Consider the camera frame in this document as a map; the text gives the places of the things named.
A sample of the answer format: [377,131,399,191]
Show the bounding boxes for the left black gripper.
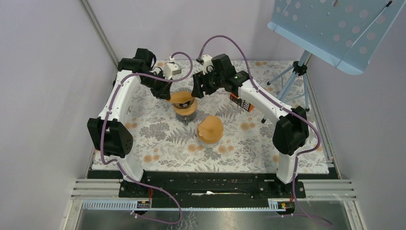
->
[141,70,173,100]

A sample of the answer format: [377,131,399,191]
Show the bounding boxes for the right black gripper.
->
[191,68,224,99]

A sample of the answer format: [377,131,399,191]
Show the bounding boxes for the brown paper coffee filter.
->
[197,115,224,138]

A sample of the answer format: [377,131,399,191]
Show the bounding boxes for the orange coffee filter box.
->
[230,93,254,112]

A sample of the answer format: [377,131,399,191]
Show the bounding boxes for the grey glass pitcher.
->
[176,111,197,126]

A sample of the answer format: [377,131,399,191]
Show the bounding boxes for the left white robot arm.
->
[87,48,182,197]

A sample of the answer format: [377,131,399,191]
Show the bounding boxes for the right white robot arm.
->
[192,54,309,197]

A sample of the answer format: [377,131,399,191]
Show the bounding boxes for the blue perforated stand tray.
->
[268,0,406,75]

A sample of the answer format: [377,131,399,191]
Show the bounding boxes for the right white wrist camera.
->
[196,55,214,75]

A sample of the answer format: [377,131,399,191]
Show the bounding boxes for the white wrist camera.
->
[163,57,182,80]
[196,55,214,75]

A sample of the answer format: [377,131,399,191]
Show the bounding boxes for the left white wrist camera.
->
[163,57,182,80]

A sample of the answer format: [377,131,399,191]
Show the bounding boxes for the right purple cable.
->
[198,34,334,228]

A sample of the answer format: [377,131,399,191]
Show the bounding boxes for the purple cable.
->
[198,34,334,228]
[100,51,194,225]

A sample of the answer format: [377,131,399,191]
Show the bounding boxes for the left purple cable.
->
[100,51,194,225]

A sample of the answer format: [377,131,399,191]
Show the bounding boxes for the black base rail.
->
[74,171,338,210]

